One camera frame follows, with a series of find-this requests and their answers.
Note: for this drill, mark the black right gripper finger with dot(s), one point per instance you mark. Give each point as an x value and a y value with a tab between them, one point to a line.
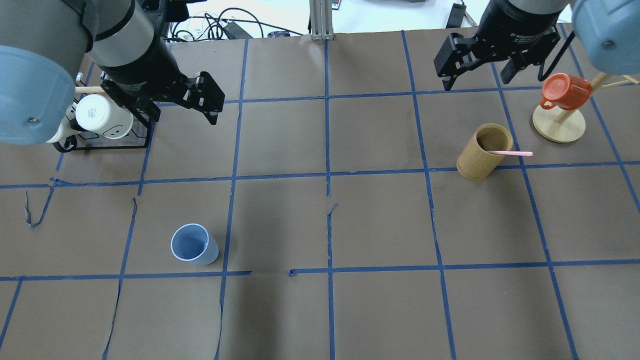
453	59
536	56

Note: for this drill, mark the black power adapter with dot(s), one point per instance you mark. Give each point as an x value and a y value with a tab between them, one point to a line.
457	15

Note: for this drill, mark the white mug near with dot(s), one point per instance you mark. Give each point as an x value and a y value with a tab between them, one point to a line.
101	115

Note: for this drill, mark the pink chopstick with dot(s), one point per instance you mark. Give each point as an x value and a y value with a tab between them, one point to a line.
511	153

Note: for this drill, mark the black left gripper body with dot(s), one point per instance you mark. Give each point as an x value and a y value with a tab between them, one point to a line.
141	65

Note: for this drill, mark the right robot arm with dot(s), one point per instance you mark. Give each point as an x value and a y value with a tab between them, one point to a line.
524	32

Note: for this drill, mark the light blue plastic cup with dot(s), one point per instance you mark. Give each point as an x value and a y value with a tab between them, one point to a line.
193	244

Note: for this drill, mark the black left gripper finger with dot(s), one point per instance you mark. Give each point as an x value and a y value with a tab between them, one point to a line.
207	97
143	108

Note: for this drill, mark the orange red mug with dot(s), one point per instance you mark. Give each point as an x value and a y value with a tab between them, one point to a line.
565	91

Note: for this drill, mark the bamboo cylinder holder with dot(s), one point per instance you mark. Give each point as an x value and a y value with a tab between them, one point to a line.
476	162

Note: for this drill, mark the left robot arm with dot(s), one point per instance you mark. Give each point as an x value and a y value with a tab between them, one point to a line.
73	66

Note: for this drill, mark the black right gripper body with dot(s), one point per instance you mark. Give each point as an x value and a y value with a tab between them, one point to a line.
515	24

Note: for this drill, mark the black wire mug rack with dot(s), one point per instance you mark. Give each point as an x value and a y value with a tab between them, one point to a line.
107	140

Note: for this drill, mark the aluminium frame post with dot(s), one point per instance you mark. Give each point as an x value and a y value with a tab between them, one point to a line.
321	20

